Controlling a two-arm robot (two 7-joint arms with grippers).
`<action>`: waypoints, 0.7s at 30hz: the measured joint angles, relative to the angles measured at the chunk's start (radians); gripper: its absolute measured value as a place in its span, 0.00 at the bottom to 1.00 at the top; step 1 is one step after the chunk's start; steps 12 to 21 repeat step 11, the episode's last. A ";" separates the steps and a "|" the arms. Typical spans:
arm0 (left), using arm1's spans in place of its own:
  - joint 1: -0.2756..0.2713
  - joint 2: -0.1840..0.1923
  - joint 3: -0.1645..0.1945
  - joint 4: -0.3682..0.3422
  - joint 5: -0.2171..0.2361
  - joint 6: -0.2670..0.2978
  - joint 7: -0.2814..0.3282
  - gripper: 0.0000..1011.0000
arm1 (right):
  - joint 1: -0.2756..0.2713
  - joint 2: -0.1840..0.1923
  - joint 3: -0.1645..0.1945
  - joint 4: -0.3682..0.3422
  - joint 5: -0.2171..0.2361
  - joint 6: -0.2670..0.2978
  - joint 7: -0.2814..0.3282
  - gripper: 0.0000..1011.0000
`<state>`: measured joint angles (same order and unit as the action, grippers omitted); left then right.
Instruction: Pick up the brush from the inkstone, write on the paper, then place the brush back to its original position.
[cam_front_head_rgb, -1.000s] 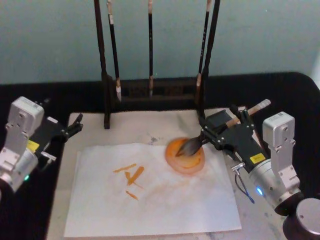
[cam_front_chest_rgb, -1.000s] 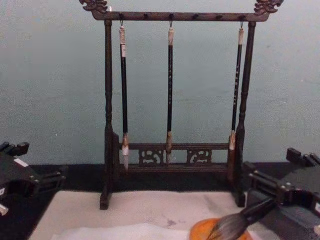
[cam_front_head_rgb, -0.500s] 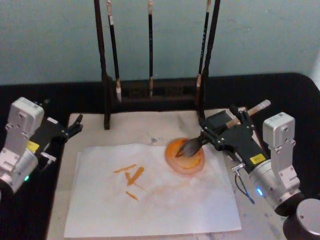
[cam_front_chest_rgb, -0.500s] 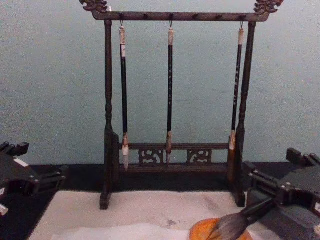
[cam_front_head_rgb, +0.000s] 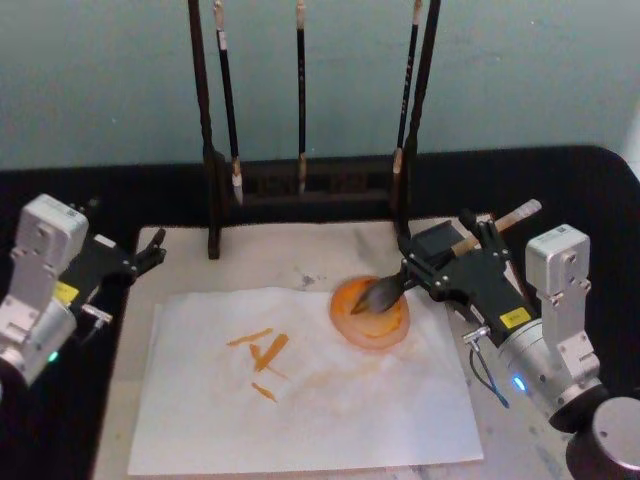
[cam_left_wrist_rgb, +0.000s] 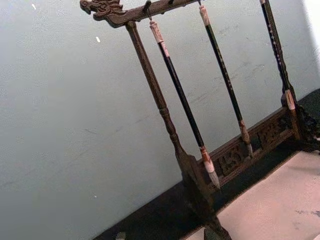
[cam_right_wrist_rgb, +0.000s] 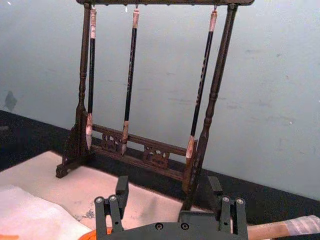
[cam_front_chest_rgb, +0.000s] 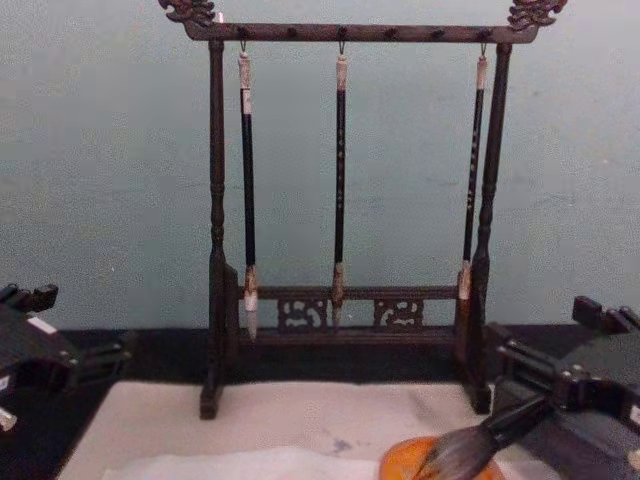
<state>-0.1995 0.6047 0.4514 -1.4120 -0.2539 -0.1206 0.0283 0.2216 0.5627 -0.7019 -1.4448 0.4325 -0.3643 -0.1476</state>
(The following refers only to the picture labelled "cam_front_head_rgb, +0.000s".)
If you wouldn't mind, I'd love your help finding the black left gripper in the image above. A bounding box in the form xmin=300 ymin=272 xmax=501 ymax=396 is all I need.
xmin=52 ymin=228 xmax=168 ymax=321

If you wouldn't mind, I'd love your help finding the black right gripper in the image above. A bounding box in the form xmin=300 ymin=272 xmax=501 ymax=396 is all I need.
xmin=397 ymin=208 xmax=539 ymax=349

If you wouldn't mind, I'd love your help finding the large brush with pale handle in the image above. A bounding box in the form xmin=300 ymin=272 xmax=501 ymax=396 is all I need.
xmin=349 ymin=198 xmax=544 ymax=317

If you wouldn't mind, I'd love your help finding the dark wooden brush rack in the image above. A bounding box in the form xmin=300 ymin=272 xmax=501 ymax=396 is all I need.
xmin=186 ymin=0 xmax=444 ymax=261

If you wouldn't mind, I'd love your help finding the white felt mat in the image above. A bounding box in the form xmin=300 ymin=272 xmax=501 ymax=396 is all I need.
xmin=91 ymin=215 xmax=574 ymax=480

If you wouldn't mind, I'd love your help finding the round orange paint dish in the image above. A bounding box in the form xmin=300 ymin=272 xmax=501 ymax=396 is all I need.
xmin=328 ymin=274 xmax=413 ymax=352

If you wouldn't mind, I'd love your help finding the black table cloth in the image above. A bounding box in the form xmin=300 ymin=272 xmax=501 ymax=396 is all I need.
xmin=0 ymin=143 xmax=640 ymax=480

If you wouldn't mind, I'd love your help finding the hanging black calligraphy brush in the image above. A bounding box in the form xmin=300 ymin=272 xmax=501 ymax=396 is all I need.
xmin=391 ymin=0 xmax=425 ymax=177
xmin=294 ymin=0 xmax=308 ymax=197
xmin=211 ymin=0 xmax=245 ymax=207

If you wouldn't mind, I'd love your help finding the white paper sheet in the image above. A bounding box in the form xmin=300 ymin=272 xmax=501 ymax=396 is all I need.
xmin=126 ymin=286 xmax=486 ymax=477

